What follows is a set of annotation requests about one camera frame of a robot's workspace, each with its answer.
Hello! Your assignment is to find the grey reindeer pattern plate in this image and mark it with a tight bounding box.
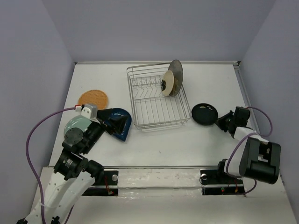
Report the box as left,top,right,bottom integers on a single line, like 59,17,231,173
168,59,183,97

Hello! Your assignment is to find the glossy black plate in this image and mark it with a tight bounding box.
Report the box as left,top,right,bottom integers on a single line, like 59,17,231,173
191,103,218,126

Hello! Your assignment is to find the metal wire dish rack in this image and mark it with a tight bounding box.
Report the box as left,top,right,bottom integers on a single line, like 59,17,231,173
127,60,191,130

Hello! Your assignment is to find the mint green flower plate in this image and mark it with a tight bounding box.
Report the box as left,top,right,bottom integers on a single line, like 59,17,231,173
64,115,92,136

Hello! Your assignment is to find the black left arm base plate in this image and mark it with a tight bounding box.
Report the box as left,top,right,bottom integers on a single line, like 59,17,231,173
82,169,119,196

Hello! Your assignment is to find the dark blue glazed plate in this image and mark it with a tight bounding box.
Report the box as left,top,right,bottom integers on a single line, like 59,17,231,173
104,108,132,142

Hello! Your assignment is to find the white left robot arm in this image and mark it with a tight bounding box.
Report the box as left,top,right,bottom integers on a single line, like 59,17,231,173
18,104,132,224

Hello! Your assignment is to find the orange woven round plate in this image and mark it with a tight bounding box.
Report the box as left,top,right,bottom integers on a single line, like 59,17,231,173
78,90,108,110

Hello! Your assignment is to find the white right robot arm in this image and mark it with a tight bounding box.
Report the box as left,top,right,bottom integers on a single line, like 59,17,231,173
215,106,281,184

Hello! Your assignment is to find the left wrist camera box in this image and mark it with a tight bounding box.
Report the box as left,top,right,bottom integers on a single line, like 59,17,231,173
80,104,98,120

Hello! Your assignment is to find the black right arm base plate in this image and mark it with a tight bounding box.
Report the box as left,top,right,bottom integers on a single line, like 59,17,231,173
199,169,245,196

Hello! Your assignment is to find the cream plate with black patch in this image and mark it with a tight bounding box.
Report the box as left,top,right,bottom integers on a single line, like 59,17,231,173
161,70,174,96

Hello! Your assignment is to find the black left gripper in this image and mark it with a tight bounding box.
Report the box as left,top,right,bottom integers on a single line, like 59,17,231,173
83,108,129,153

